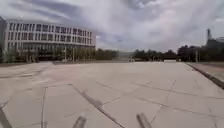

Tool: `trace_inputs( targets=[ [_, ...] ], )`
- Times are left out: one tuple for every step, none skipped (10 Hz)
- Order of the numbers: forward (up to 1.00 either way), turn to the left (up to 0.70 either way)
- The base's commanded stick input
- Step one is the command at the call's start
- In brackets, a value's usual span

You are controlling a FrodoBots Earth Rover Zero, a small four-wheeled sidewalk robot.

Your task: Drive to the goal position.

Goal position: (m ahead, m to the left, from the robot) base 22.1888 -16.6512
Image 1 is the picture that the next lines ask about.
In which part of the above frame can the beige paved plaza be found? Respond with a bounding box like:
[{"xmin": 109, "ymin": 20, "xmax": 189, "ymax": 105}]
[{"xmin": 0, "ymin": 60, "xmax": 224, "ymax": 128}]

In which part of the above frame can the long row of trees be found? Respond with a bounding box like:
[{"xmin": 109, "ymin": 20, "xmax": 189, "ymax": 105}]
[{"xmin": 95, "ymin": 39, "xmax": 224, "ymax": 63}]

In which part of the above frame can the robot's own part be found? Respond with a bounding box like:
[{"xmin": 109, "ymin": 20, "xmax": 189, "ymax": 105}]
[
  {"xmin": 135, "ymin": 112, "xmax": 154, "ymax": 128},
  {"xmin": 72, "ymin": 115, "xmax": 88, "ymax": 128}
]

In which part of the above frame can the large curved glass-fronted building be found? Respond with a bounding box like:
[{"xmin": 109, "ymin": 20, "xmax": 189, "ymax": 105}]
[{"xmin": 0, "ymin": 16, "xmax": 98, "ymax": 63}]

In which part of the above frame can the dark kerb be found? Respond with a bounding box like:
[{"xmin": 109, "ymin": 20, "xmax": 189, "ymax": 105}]
[{"xmin": 185, "ymin": 62, "xmax": 224, "ymax": 90}]

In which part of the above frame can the slim dark tower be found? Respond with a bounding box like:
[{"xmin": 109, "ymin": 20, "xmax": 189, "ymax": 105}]
[{"xmin": 206, "ymin": 28, "xmax": 213, "ymax": 42}]

